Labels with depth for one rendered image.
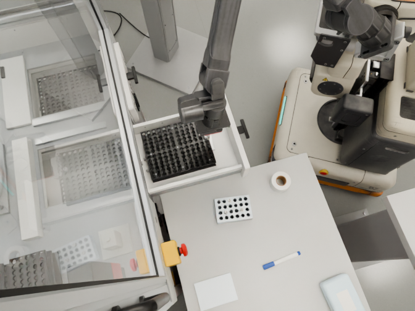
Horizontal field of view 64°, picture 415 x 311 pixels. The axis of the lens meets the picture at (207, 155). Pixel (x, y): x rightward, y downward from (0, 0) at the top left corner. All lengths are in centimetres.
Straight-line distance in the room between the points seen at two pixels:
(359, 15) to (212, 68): 40
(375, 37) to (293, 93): 101
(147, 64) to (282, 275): 165
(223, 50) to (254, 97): 143
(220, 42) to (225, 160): 48
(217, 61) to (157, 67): 152
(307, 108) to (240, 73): 60
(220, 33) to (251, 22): 178
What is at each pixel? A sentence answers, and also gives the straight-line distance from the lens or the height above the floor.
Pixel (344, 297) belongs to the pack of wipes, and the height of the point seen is 81.
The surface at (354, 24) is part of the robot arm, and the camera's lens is 98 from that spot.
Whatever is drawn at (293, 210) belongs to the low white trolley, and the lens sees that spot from 125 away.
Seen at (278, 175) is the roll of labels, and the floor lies 80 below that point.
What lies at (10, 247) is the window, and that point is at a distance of 29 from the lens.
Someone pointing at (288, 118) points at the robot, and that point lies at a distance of 191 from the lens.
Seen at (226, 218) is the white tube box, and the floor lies 76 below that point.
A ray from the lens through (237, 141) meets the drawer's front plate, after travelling 111.
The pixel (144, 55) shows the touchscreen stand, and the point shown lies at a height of 4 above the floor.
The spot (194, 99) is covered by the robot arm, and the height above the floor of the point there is 119.
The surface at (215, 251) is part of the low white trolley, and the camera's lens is 120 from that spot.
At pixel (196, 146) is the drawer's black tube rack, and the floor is 90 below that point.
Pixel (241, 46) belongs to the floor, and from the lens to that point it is 247.
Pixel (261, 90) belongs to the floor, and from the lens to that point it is 229.
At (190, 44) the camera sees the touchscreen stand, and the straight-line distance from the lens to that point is 242.
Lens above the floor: 196
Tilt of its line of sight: 71 degrees down
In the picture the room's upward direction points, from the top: straight up
